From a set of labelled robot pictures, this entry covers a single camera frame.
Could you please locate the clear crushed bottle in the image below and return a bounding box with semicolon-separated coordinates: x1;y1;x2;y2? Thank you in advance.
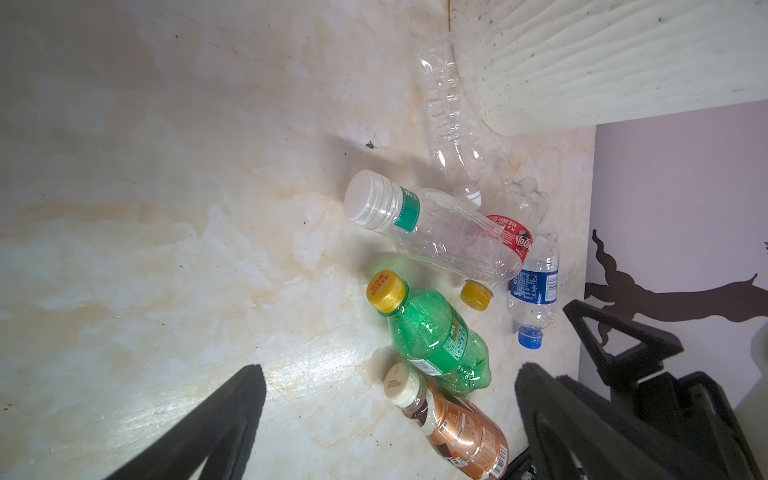
416;34;483;209

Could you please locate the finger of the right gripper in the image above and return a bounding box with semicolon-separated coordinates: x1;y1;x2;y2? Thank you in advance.
563;300;684;387

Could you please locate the white bin with purple liner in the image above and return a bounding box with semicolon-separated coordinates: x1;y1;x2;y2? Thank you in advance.
449;1;767;136

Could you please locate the clear bottle green label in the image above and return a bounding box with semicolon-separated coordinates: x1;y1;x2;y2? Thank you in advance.
344;170;523;288

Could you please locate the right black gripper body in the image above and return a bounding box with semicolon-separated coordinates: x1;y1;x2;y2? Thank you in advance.
557;371;763;480

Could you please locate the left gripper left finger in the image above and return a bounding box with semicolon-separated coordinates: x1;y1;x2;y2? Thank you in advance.
109;365;267;479

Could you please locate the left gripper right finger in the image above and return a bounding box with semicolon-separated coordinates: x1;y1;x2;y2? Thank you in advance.
515;363;672;479

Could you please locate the blue label bottle right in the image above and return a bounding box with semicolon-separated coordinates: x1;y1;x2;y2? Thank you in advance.
508;232;560;350

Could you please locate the small bottle red label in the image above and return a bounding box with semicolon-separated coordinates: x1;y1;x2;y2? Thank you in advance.
460;176;549;311

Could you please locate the brown coffee bottle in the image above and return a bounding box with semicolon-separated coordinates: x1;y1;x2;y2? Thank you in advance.
383;362;509;479

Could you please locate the green soda bottle yellow cap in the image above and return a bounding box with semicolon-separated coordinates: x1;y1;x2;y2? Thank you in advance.
366;270;492;397

